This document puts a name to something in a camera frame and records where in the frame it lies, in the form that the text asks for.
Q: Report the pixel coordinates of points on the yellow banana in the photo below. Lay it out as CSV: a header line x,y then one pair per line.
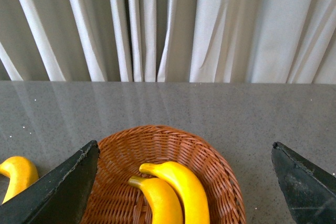
x,y
21,172

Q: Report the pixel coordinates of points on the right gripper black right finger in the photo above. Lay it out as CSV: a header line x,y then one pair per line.
x,y
309,190

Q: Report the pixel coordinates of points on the banana in basket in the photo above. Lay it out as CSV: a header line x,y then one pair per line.
x,y
162,199
187,186

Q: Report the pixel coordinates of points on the rear banana in basket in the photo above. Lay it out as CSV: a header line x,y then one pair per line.
x,y
187,186

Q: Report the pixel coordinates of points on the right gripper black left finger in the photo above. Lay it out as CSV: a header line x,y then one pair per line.
x,y
61,195

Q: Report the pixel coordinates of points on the white pleated curtain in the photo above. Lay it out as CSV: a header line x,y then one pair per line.
x,y
233,41

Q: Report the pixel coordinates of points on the front banana in basket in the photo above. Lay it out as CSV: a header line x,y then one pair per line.
x,y
162,199

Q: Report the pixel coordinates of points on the right brown wicker basket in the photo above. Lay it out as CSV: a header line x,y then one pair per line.
x,y
113,200

